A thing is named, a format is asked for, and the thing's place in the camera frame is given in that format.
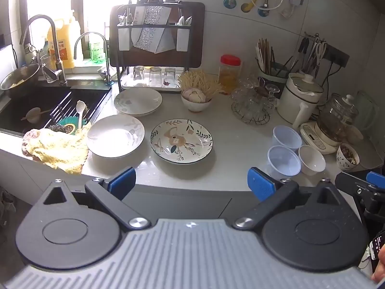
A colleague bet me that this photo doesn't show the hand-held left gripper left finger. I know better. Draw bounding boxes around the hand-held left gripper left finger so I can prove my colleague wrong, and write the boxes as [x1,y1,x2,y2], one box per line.
[36,166,151,232]

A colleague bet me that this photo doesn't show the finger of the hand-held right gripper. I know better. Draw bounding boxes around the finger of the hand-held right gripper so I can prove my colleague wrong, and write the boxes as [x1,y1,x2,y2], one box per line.
[365,171,385,201]
[335,171,375,217]

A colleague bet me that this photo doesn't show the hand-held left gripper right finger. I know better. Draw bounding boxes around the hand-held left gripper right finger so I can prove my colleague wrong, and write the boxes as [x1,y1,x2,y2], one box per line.
[233,166,346,231]

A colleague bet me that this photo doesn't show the clear plastic bowl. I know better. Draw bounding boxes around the clear plastic bowl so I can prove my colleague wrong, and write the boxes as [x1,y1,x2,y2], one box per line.
[272,125,303,151]
[267,145,302,182]

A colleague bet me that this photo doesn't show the white plate grey leaf print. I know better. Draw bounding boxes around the white plate grey leaf print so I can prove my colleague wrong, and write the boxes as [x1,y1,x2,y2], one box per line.
[113,87,163,118]
[86,115,146,158]

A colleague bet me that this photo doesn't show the plate with brown flower print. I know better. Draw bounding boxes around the plate with brown flower print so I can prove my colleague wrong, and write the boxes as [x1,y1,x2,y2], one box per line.
[150,119,214,165]

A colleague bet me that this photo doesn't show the person's right hand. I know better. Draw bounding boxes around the person's right hand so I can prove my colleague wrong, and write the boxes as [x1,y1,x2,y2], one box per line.
[371,247,385,282]

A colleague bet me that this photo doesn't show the flower print bowl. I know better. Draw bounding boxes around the flower print bowl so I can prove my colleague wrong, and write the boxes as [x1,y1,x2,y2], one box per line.
[336,143,361,172]

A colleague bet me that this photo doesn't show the white ceramic bowl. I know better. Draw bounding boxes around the white ceramic bowl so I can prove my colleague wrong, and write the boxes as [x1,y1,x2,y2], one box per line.
[298,144,327,176]

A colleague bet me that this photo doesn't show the white cooker base with panel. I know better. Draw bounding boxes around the white cooker base with panel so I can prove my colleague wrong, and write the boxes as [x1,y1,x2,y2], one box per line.
[299,94,360,155]

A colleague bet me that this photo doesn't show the yellow dish cloth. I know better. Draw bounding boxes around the yellow dish cloth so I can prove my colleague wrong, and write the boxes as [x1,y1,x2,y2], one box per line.
[22,125,92,175]

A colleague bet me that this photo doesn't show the teal dish brush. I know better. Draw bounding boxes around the teal dish brush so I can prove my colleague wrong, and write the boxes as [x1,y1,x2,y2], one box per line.
[58,114,92,136]

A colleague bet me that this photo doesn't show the steel wool scourer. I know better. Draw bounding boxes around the steel wool scourer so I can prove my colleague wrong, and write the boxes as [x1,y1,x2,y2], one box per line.
[47,123,74,133]

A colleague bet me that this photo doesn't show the white spoon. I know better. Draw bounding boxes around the white spoon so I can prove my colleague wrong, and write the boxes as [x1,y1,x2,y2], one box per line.
[76,100,88,130]

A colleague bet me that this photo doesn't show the white electric pot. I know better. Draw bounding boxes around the white electric pot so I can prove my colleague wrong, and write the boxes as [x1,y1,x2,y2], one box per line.
[277,72,325,128]

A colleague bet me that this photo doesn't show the set of glass cups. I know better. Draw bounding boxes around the set of glass cups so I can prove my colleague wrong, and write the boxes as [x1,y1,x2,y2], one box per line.
[230,76,278,118]

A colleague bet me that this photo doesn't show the black roll-up drain rack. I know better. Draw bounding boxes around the black roll-up drain rack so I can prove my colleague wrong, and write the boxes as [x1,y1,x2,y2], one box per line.
[48,90,104,124]

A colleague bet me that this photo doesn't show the white drain tray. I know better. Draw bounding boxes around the white drain tray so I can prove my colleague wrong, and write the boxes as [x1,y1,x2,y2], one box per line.
[120,73,185,93]

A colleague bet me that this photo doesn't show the small white bowl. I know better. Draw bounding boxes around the small white bowl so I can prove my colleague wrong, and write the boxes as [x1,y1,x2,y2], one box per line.
[181,92,213,114]

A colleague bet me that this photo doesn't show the green and white chopstick holder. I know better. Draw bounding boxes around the green and white chopstick holder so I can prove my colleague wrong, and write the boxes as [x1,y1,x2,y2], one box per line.
[257,62,290,98]

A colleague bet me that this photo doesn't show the drinking glass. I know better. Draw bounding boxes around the drinking glass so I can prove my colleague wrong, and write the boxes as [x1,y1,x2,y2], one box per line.
[148,67,163,87]
[164,67,177,85]
[132,66,147,82]

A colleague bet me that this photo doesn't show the garlic bulb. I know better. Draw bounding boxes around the garlic bulb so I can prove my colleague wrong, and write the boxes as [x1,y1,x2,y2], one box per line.
[183,88,207,103]

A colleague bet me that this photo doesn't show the wooden sink utensil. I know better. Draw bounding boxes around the wooden sink utensil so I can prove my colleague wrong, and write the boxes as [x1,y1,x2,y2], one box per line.
[20,107,53,124]

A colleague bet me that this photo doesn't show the red-lidded plastic jar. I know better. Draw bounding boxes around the red-lidded plastic jar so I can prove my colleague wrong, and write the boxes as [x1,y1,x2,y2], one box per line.
[218,54,242,93]

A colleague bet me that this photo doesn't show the bundle of dried noodles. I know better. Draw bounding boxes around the bundle of dried noodles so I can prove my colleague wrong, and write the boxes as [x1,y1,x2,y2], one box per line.
[177,69,224,102]

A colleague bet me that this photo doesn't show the black kitchen sink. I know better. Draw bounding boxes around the black kitchen sink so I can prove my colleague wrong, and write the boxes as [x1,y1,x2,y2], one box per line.
[0,80,112,137]

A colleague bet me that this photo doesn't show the small chrome faucet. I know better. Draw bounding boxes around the small chrome faucet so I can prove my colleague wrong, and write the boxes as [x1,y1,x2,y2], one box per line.
[74,32,114,85]

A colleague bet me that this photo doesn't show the hanging kitchen utensils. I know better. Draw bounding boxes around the hanging kitchen utensils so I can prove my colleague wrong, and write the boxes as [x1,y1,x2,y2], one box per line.
[302,33,350,68]

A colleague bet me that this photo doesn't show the bundle of chopsticks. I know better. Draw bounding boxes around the bundle of chopsticks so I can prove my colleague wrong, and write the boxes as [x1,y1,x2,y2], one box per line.
[256,38,276,73]

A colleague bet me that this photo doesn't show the green bottle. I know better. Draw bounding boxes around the green bottle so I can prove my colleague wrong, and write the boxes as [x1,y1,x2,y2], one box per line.
[89,33,106,62]

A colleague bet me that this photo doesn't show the white cutlery holder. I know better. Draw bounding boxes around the white cutlery holder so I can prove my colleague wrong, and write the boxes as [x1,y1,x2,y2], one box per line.
[117,24,131,52]
[176,24,191,52]

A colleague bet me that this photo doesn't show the wide steel kitchen knife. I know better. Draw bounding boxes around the wide steel kitchen knife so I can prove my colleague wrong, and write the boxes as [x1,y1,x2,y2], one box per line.
[155,27,175,53]

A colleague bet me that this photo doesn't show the yellow detergent bottle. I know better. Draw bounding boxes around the yellow detergent bottle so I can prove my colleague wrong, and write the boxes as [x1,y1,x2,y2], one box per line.
[47,18,82,69]

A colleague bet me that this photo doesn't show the hammered steel cleaver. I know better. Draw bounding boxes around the hammered steel cleaver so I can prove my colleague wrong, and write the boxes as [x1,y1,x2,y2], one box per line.
[132,5,173,54]

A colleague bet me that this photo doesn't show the tall grey kitchen faucet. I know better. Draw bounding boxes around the tall grey kitchen faucet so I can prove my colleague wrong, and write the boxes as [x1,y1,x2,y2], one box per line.
[19,14,68,85]

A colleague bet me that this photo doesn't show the stainless steel bowl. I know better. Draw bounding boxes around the stainless steel bowl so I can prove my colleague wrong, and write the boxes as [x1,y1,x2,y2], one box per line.
[0,63,41,97]

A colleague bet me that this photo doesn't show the black dish rack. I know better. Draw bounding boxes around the black dish rack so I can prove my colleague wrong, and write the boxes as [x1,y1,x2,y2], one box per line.
[115,1,193,92]

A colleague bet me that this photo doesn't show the brown wooden cutting board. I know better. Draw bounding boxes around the brown wooden cutting board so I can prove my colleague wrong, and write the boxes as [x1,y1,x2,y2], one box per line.
[109,1,206,68]

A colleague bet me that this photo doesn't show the white-handled scissors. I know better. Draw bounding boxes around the white-handled scissors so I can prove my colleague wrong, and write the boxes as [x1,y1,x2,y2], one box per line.
[313,40,328,64]

